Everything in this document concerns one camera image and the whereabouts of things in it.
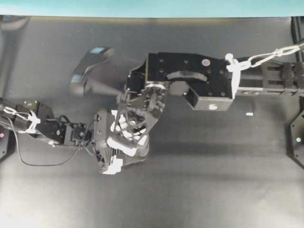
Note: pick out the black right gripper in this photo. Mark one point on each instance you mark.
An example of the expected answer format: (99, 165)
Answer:
(140, 107)

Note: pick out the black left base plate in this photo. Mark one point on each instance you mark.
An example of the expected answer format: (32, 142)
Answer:
(4, 142)

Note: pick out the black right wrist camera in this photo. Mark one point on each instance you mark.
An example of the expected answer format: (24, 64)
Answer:
(206, 102)

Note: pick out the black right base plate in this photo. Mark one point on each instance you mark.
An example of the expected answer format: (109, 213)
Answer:
(296, 137)

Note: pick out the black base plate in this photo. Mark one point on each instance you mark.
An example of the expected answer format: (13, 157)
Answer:
(296, 137)
(4, 142)

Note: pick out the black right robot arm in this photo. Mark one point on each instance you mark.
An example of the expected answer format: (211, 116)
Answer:
(257, 75)

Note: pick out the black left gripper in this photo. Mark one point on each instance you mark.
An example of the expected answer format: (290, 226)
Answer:
(100, 139)

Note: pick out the black frame post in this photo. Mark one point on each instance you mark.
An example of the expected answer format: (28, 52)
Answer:
(297, 29)

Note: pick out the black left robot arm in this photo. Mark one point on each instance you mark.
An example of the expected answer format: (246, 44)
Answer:
(38, 121)

